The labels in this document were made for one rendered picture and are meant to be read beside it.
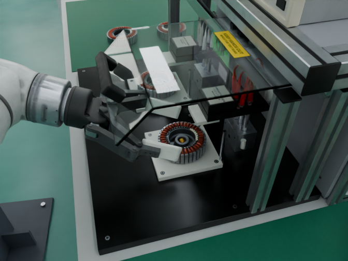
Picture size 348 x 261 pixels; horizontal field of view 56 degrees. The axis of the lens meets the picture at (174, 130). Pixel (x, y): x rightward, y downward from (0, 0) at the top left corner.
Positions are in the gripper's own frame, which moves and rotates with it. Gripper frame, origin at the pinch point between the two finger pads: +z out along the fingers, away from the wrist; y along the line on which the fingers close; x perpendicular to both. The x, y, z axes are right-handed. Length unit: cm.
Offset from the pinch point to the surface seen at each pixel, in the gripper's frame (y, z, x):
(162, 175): -0.8, 1.1, -13.0
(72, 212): -51, -24, -96
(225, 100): -7.9, 9.6, 4.9
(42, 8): -288, -117, -94
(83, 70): -44, -26, -17
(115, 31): -69, -21, -11
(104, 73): 5.6, -14.2, 11.4
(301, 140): -7.1, 29.3, 0.6
